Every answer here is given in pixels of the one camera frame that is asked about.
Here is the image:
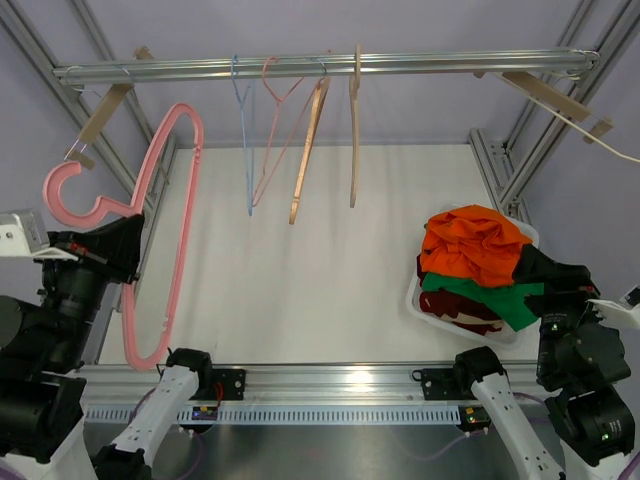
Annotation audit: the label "orange t shirt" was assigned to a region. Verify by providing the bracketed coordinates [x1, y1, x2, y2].
[419, 205, 533, 288]

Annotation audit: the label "green t shirt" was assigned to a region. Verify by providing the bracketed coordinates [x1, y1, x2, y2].
[421, 273, 542, 331]

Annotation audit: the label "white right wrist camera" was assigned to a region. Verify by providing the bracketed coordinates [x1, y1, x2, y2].
[590, 285, 640, 330]

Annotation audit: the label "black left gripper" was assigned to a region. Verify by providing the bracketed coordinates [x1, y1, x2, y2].
[31, 211, 145, 364]

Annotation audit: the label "wooden clip hanger left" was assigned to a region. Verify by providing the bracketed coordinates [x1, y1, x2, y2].
[64, 65, 153, 170]

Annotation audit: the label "pink wire hanger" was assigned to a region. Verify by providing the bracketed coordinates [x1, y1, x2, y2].
[251, 49, 332, 207]

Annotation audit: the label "aluminium frame posts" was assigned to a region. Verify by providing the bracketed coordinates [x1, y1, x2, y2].
[0, 0, 176, 314]
[468, 1, 639, 223]

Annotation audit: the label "wooden clip hanger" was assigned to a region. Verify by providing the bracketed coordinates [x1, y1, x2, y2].
[64, 65, 153, 170]
[492, 70, 639, 163]

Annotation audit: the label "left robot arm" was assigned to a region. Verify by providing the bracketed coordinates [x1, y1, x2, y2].
[1, 210, 215, 479]

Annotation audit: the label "pink plastic hanger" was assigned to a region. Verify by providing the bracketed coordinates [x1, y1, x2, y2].
[42, 102, 205, 372]

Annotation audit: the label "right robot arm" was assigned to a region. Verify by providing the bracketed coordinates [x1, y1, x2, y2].
[452, 245, 635, 479]

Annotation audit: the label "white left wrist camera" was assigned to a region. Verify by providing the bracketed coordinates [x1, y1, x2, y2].
[0, 210, 78, 261]

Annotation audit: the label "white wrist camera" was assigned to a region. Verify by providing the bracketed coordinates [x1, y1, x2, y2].
[590, 285, 640, 330]
[0, 210, 78, 261]

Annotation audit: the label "metal clothes rail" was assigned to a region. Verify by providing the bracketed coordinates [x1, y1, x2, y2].
[52, 48, 600, 86]

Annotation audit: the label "wooden clip hanger right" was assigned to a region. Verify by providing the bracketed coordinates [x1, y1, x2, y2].
[492, 70, 639, 163]

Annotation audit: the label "aluminium frame posts right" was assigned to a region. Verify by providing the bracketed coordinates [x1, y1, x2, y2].
[468, 1, 639, 223]

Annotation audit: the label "blue wire hanger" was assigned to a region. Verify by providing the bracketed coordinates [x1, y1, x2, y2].
[230, 55, 255, 217]

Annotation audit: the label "dark maroon t shirt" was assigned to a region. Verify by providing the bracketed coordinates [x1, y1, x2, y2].
[417, 254, 504, 326]

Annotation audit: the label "white plastic laundry basket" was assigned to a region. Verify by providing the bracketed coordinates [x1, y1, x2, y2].
[406, 204, 539, 348]

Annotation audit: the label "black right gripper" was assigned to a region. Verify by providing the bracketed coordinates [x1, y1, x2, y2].
[513, 242, 617, 381]

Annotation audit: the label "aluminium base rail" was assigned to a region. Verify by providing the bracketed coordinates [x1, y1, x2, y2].
[79, 363, 546, 404]

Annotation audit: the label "aluminium frame posts left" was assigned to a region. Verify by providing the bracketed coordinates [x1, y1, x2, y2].
[0, 0, 176, 314]

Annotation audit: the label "white slotted cable duct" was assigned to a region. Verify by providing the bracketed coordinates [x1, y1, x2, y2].
[84, 404, 461, 426]

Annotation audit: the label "wooden hanger with metal hook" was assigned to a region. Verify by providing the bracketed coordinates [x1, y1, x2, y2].
[289, 59, 330, 225]

